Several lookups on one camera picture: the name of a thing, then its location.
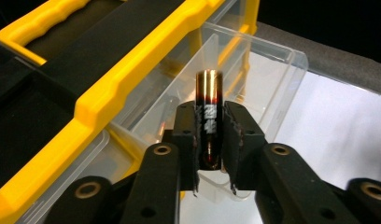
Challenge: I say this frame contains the black and copper battery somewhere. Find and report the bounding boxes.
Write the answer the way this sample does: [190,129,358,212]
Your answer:
[195,69,224,172]

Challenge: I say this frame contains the yellow black organizer cabinet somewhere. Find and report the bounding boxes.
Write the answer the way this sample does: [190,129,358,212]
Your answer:
[0,0,261,224]

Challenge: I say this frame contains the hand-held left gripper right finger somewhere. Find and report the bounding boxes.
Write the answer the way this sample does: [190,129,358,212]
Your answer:
[221,100,269,196]

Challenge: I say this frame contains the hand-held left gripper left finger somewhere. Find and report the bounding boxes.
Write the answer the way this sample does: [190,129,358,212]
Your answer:
[162,101,201,198]

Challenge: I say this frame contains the clear plastic storage drawer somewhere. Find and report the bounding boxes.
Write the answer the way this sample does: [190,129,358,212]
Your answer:
[112,21,310,203]

